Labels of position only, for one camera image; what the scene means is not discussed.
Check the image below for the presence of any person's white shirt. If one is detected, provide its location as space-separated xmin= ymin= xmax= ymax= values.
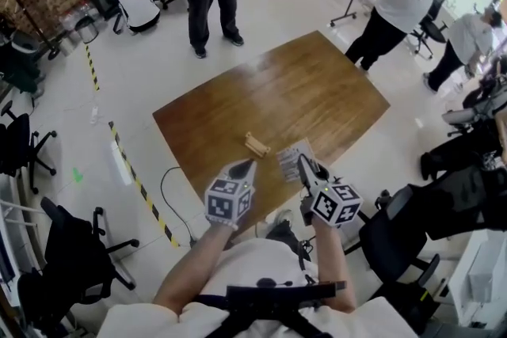
xmin=97 ymin=237 xmax=419 ymax=338

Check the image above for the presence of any wooden table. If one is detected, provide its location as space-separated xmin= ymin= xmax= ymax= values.
xmin=152 ymin=30 xmax=392 ymax=239

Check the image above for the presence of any person's right forearm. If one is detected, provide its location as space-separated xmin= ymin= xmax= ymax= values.
xmin=308 ymin=223 xmax=357 ymax=313

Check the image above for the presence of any steel bucket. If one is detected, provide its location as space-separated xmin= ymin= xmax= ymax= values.
xmin=74 ymin=16 xmax=100 ymax=45

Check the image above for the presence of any white desk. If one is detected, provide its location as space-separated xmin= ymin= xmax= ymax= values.
xmin=447 ymin=229 xmax=507 ymax=329

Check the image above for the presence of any small wooden block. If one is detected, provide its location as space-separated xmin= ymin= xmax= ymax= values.
xmin=243 ymin=131 xmax=273 ymax=160

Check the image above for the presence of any gray office chair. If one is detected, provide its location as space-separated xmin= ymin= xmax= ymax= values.
xmin=441 ymin=90 xmax=501 ymax=139

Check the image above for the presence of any person's left forearm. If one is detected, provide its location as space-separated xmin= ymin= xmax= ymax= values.
xmin=152 ymin=224 xmax=235 ymax=314

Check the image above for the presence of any black chest harness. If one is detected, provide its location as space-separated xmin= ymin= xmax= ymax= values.
xmin=196 ymin=279 xmax=348 ymax=338

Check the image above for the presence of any dark floor cable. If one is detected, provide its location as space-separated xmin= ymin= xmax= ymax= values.
xmin=160 ymin=165 xmax=199 ymax=249

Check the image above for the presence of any wooden coat rack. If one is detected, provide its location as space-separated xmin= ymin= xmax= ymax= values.
xmin=2 ymin=0 xmax=67 ymax=61

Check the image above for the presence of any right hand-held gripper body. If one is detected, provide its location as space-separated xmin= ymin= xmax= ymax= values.
xmin=299 ymin=180 xmax=364 ymax=230

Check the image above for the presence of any yellow black floor tape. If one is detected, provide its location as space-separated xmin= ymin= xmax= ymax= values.
xmin=84 ymin=44 xmax=101 ymax=92
xmin=109 ymin=120 xmax=181 ymax=249

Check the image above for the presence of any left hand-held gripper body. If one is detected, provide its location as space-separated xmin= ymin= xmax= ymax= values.
xmin=204 ymin=169 xmax=255 ymax=230

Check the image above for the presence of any black clip microphone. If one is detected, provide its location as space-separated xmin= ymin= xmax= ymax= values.
xmin=256 ymin=277 xmax=295 ymax=289

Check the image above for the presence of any person's sneaker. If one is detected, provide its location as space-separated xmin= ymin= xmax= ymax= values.
xmin=264 ymin=208 xmax=297 ymax=241

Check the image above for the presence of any white bead bracelet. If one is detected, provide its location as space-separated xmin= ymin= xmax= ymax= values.
xmin=208 ymin=215 xmax=240 ymax=232

